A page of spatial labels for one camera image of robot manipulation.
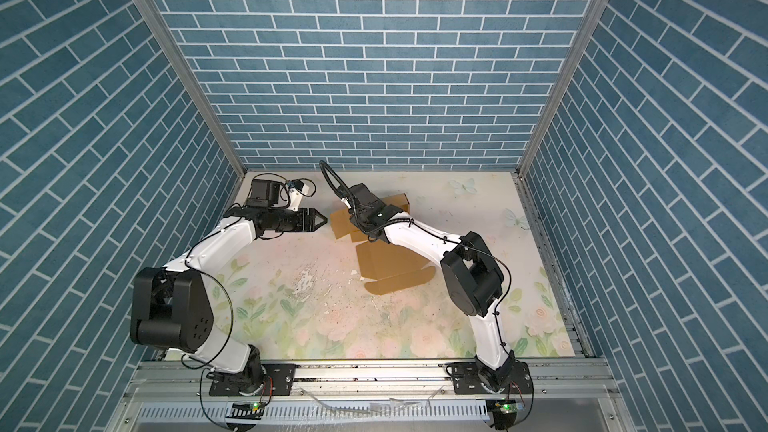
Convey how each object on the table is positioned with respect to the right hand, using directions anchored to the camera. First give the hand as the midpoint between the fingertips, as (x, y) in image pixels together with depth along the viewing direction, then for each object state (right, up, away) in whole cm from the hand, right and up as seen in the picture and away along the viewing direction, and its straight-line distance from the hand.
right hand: (370, 206), depth 93 cm
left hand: (-13, -4, -5) cm, 14 cm away
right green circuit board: (+36, -48, -21) cm, 63 cm away
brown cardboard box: (+5, -19, 0) cm, 20 cm away
